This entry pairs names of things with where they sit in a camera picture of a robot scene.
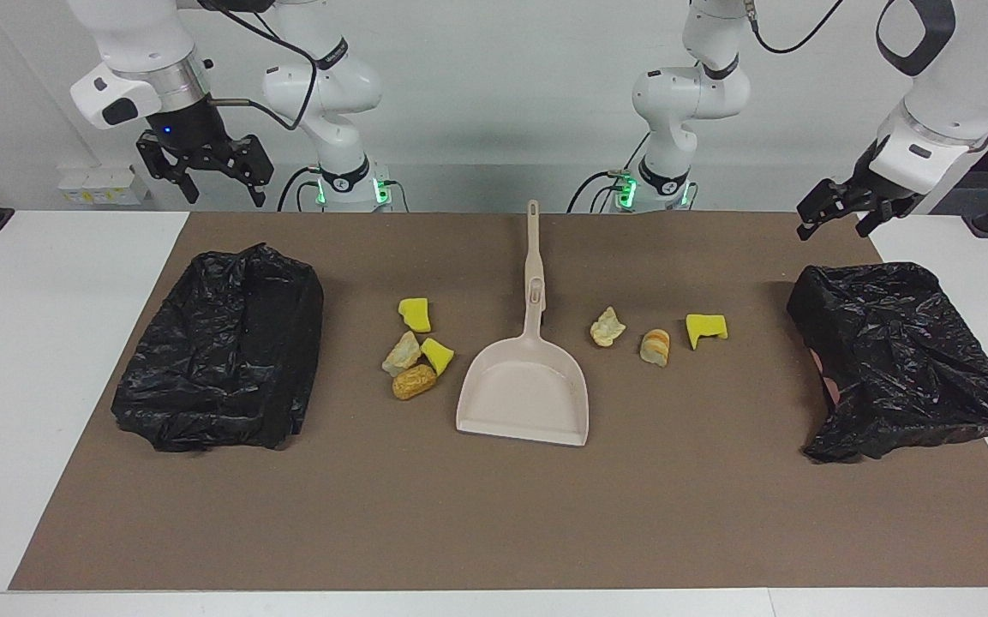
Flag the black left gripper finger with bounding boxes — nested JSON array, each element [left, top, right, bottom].
[[855, 206, 895, 238], [796, 180, 846, 241]]

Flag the yellow sponge piece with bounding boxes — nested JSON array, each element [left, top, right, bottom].
[[421, 338, 455, 376], [398, 297, 432, 333], [686, 314, 729, 350]]

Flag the pale trash lump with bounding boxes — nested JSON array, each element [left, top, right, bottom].
[[590, 307, 627, 348], [381, 331, 422, 378]]

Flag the orange striped bread toy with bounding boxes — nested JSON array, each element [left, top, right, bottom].
[[639, 328, 671, 368]]

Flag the beige hand brush black bristles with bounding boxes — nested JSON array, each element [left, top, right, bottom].
[[525, 200, 548, 305]]

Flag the beige plastic dustpan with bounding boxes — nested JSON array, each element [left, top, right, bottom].
[[457, 279, 590, 447]]

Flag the right black plastic bag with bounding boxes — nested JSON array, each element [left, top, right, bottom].
[[787, 262, 988, 464]]

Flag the black plastic bag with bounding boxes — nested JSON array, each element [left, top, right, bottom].
[[787, 262, 988, 464], [111, 243, 325, 452]]

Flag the left black plastic bag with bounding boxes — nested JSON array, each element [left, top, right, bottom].
[[111, 243, 325, 452]]

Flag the brown table mat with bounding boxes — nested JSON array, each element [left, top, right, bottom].
[[8, 212, 988, 592]]

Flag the black right base cables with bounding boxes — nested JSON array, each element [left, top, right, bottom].
[[277, 165, 323, 213]]

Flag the black base cables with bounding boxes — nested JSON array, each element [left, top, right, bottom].
[[277, 165, 323, 213], [567, 133, 653, 213]]

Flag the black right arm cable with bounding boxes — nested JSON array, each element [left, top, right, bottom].
[[198, 0, 320, 131]]

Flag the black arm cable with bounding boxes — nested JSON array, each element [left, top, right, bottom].
[[198, 0, 320, 131], [746, 0, 846, 55]]

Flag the white wall socket boxes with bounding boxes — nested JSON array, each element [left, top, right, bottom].
[[57, 165, 152, 207]]

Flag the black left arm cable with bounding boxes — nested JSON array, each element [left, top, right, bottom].
[[746, 0, 846, 55]]

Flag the black left base cables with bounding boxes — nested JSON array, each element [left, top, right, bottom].
[[567, 133, 653, 213]]

